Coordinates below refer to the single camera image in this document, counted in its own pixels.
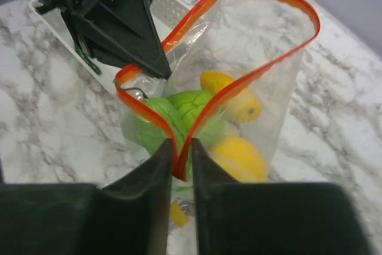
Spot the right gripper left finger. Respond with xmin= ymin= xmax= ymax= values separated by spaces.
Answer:
xmin=1 ymin=140 xmax=173 ymax=254

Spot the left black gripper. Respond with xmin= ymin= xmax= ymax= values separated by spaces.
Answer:
xmin=40 ymin=0 xmax=171 ymax=79

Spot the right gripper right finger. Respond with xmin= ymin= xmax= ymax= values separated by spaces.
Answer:
xmin=192 ymin=139 xmax=372 ymax=254

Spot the white perforated plastic basket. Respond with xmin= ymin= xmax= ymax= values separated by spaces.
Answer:
xmin=29 ymin=0 xmax=189 ymax=93

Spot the yellow lemon toy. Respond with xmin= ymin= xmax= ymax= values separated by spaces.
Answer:
xmin=210 ymin=136 xmax=269 ymax=183

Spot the light green lettuce toy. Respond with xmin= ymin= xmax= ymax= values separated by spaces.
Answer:
xmin=133 ymin=96 xmax=192 ymax=181

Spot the clear zip bag orange zipper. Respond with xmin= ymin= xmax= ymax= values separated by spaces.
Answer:
xmin=115 ymin=0 xmax=322 ymax=184

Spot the light green cabbage toy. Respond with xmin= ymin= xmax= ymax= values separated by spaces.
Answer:
xmin=167 ymin=90 xmax=223 ymax=138

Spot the small yellow electronic component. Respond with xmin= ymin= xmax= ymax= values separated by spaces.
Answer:
xmin=170 ymin=198 xmax=195 ymax=229

